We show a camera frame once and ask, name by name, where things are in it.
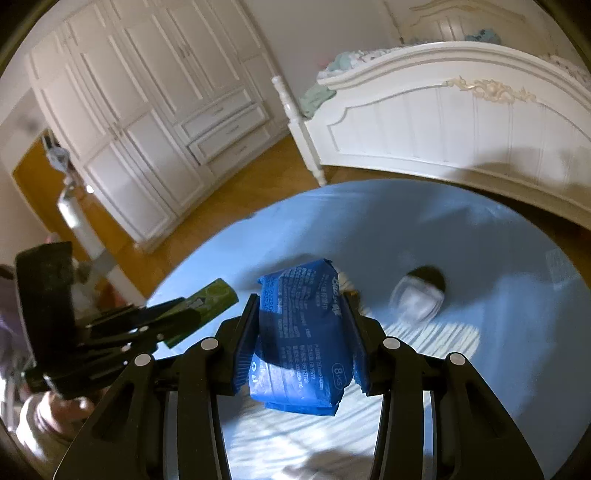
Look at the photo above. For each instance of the blue wet wipes pack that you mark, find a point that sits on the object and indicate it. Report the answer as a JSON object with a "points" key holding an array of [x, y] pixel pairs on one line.
{"points": [[301, 363]]}

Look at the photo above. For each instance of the blue tablecloth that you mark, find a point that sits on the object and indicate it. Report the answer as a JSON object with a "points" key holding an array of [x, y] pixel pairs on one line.
{"points": [[515, 305]]}

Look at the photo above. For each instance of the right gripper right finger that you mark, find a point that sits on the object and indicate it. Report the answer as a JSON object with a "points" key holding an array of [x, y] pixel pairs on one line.
{"points": [[474, 437]]}

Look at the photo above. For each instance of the person left hand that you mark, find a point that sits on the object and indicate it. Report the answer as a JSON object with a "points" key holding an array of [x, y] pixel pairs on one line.
{"points": [[64, 417]]}

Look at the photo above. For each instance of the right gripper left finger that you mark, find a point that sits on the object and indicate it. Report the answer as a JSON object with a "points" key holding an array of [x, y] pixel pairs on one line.
{"points": [[164, 406]]}

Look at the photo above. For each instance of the white bed frame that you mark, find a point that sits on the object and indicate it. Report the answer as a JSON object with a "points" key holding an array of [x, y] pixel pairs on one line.
{"points": [[469, 94]]}

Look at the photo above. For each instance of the white built-in wardrobe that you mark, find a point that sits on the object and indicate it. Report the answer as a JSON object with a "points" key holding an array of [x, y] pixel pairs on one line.
{"points": [[158, 103]]}

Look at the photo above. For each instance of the green snack packet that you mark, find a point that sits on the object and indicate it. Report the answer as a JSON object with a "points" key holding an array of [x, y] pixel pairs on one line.
{"points": [[198, 310]]}

